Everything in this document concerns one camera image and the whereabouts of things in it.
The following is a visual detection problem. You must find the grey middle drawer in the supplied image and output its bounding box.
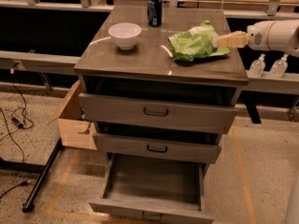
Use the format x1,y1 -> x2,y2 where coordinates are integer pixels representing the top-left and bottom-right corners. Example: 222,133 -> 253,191
93,133 -> 221,163

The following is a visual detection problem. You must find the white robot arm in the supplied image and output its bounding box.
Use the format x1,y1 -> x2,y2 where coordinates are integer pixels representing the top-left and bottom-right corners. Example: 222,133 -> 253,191
212,20 -> 299,57

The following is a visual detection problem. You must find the grey open bottom drawer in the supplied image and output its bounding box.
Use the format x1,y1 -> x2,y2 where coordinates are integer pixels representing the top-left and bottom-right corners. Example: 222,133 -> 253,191
90,154 -> 213,224

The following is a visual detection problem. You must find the grey metal shelf rail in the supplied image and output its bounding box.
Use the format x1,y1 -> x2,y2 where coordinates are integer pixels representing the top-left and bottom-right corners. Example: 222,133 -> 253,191
0,50 -> 79,76

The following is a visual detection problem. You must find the clear pump bottle right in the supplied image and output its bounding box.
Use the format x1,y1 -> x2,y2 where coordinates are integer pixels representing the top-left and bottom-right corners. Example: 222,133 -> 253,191
270,54 -> 288,77

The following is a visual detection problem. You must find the cardboard box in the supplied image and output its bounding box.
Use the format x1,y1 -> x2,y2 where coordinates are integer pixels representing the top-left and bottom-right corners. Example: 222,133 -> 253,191
49,80 -> 96,150

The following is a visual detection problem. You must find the grey drawer cabinet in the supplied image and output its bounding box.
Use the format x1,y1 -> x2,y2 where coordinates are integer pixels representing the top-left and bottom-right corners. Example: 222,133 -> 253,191
73,5 -> 250,179

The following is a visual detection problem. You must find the white ceramic bowl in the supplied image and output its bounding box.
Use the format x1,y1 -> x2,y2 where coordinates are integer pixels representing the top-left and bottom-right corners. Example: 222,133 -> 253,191
108,22 -> 142,49

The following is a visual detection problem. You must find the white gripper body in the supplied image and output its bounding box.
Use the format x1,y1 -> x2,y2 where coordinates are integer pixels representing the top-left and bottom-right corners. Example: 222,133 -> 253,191
247,21 -> 274,51

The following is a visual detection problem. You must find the dark blue soda can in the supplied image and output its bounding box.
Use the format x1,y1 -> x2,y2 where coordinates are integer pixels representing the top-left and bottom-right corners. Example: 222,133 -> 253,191
148,0 -> 163,27

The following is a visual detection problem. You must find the green rice chip bag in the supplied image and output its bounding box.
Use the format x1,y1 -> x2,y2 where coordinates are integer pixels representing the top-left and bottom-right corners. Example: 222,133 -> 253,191
168,21 -> 230,62

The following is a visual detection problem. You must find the black metal stand base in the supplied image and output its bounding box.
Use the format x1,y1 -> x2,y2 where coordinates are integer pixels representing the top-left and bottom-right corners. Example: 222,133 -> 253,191
0,138 -> 63,213

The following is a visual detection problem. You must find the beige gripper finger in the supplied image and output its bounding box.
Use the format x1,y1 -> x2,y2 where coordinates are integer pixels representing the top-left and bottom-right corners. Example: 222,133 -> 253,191
212,39 -> 248,48
218,31 -> 249,40

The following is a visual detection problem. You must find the black floor cable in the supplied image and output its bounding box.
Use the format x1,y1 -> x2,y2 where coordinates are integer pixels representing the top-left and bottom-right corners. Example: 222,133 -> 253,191
0,61 -> 36,164

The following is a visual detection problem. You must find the clear pump bottle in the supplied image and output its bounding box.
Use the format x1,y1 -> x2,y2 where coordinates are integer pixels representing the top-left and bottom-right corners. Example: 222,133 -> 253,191
249,53 -> 265,77
270,54 -> 288,77

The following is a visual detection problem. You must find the grey top drawer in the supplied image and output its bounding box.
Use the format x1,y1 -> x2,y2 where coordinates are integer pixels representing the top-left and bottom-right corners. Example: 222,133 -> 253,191
79,93 -> 236,133

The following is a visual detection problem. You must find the clear pump bottle left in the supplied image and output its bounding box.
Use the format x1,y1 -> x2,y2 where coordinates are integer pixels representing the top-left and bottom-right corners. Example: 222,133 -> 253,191
249,53 -> 265,77

